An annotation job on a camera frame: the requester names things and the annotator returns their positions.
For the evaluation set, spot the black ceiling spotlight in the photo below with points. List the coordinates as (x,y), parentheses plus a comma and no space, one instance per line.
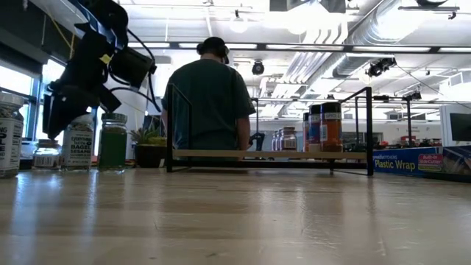
(258,68)

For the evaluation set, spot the small glass spice jar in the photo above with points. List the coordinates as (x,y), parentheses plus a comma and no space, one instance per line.
(273,143)
(46,158)
(289,141)
(278,141)

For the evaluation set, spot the black monitor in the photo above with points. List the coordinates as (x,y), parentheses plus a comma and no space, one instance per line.
(460,127)

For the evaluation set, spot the yellow tag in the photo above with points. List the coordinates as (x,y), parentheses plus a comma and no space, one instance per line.
(105,59)

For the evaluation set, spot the black lid orange spice jar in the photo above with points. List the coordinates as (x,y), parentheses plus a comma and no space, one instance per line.
(331,129)

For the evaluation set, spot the potted succulent plant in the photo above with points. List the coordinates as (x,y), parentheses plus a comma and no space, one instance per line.
(149,156)

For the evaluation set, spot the black metal wood shelf rack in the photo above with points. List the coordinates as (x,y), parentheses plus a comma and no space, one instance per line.
(239,154)

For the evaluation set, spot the black ceiling fixture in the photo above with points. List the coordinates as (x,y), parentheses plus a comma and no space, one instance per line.
(430,3)

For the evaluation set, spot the black lid purple spice jar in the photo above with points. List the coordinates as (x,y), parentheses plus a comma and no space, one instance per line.
(314,129)

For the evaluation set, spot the long ceiling light rail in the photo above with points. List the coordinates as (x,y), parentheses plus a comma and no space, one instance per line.
(349,48)

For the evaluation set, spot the black ceiling camera rig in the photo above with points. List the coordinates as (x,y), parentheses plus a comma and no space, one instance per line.
(379,67)

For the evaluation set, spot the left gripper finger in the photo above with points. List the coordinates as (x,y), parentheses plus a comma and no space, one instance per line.
(62,110)
(108,99)

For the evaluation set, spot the white lid bagel seasoning jar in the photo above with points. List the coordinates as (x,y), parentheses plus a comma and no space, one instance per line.
(10,140)
(77,147)

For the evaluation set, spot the green lid spice jar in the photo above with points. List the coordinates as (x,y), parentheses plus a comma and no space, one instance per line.
(112,147)

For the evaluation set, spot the person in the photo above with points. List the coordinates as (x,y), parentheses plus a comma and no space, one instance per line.
(206,103)

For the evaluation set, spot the black pole stand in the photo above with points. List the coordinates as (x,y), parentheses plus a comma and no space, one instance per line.
(409,121)

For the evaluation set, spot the black table frame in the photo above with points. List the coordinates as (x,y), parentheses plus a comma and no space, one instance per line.
(221,164)

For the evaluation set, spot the blue plastic wrap box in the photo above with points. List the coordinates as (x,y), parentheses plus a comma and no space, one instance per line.
(397,163)

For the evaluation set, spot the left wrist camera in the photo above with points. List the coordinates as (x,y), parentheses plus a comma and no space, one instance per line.
(132,66)

